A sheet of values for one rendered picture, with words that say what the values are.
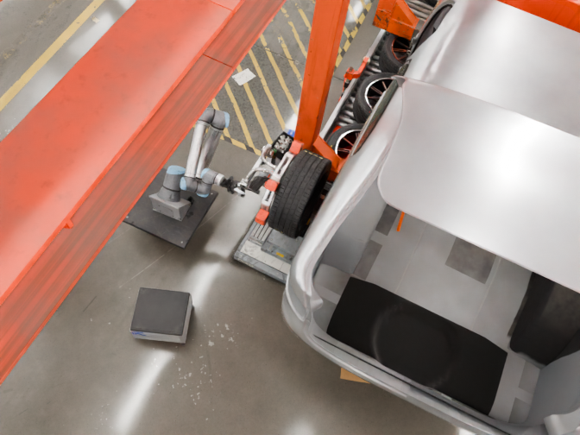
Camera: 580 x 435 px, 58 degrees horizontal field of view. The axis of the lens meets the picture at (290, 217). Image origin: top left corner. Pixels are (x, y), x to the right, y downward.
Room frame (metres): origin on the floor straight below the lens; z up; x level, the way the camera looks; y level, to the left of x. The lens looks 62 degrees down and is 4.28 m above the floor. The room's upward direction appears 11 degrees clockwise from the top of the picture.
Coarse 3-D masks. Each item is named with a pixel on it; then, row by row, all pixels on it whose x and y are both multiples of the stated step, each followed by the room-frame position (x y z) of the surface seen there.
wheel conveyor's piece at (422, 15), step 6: (408, 0) 5.18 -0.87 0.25; (414, 0) 5.18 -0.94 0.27; (420, 0) 5.23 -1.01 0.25; (408, 6) 5.09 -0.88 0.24; (414, 6) 5.09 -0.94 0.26; (420, 6) 5.14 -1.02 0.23; (426, 6) 5.13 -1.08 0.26; (414, 12) 4.99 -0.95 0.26; (420, 12) 5.00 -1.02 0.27; (426, 12) 5.03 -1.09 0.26; (420, 18) 4.90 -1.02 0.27; (426, 18) 4.94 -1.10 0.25
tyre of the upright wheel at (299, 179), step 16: (304, 160) 2.12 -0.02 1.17; (320, 160) 2.17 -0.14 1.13; (288, 176) 1.96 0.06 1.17; (304, 176) 1.98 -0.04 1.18; (320, 176) 2.01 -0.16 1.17; (288, 192) 1.85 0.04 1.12; (304, 192) 1.87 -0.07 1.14; (272, 208) 1.77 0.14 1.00; (288, 208) 1.77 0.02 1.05; (304, 208) 1.78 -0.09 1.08; (272, 224) 1.73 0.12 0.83; (288, 224) 1.70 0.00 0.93
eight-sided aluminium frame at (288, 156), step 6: (288, 156) 2.16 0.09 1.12; (294, 156) 2.20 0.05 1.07; (282, 162) 2.09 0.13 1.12; (288, 162) 2.10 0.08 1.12; (276, 168) 2.03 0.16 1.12; (276, 174) 1.98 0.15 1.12; (282, 174) 2.00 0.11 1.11; (276, 180) 1.94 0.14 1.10; (264, 198) 1.85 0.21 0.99; (270, 198) 1.85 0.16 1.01; (264, 204) 1.82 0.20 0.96; (270, 204) 1.83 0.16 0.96
